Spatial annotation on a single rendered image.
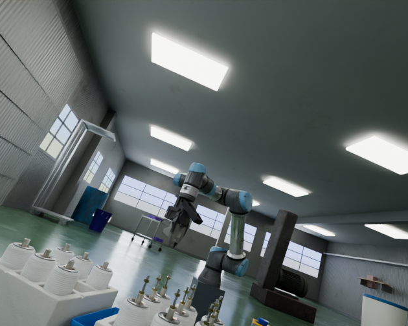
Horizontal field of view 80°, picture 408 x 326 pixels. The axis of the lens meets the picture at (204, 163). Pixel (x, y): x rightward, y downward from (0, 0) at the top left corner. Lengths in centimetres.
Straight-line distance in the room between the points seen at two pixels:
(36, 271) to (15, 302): 10
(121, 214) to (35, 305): 1103
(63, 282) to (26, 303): 11
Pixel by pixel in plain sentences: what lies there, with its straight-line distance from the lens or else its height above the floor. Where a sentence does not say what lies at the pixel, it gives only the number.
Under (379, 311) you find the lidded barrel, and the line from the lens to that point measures 486.
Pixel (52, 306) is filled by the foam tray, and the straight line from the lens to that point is 103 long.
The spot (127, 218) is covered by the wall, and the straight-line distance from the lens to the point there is 1199.
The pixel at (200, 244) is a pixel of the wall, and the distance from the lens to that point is 1219.
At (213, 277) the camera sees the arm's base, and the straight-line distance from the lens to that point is 167.
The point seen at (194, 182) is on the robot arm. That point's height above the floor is 72.
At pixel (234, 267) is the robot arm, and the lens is 161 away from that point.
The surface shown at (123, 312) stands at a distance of 93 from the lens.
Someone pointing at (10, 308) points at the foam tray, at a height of 9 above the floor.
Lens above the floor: 49
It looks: 18 degrees up
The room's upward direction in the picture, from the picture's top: 21 degrees clockwise
